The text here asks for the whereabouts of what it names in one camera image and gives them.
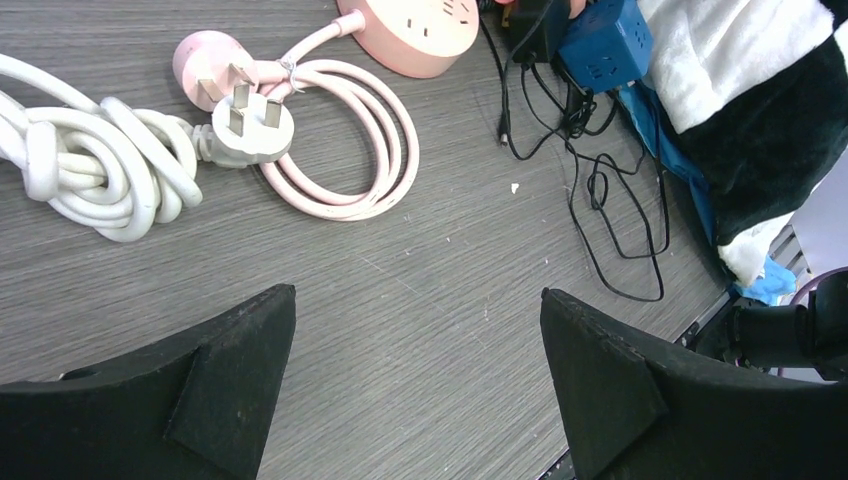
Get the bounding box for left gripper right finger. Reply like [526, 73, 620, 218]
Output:
[540, 289, 847, 479]

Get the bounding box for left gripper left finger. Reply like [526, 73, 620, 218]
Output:
[1, 284, 296, 479]

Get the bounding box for blue cube socket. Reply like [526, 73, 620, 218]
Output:
[558, 0, 653, 94]

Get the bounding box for pink round socket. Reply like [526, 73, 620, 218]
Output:
[336, 0, 479, 79]

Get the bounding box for orange small plug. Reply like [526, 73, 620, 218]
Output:
[569, 0, 588, 19]

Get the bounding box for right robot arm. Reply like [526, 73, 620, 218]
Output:
[677, 267, 847, 382]

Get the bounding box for checkered black white pillow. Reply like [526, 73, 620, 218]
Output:
[640, 1, 847, 287]

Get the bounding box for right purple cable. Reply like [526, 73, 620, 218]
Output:
[788, 266, 848, 309]

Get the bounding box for black thin cable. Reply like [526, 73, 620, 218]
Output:
[478, 0, 672, 304]

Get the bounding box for white coiled cable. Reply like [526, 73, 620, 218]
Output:
[0, 52, 295, 244]

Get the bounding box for pink coiled cable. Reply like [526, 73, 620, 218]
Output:
[172, 9, 421, 223]

